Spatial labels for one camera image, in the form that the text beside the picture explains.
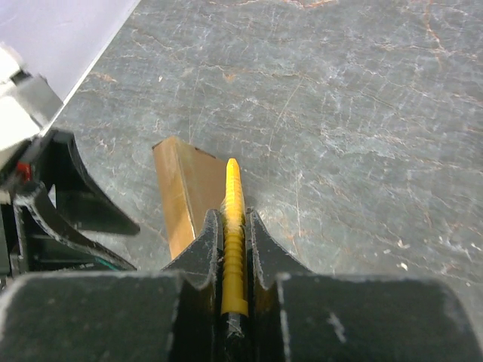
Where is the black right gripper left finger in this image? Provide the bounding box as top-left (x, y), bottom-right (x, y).
top-left (1, 210), bottom-right (222, 361)

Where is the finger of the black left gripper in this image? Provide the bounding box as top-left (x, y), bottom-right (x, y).
top-left (13, 182), bottom-right (135, 272)
top-left (42, 129), bottom-right (140, 235)

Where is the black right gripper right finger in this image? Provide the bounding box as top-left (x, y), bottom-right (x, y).
top-left (247, 210), bottom-right (482, 361)

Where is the yellow utility knife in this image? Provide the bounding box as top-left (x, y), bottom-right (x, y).
top-left (220, 158), bottom-right (251, 361)

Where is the brown cardboard express box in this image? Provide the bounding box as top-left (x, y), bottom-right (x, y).
top-left (152, 137), bottom-right (226, 259)

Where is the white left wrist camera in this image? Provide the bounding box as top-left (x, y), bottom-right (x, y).
top-left (1, 44), bottom-right (63, 167)

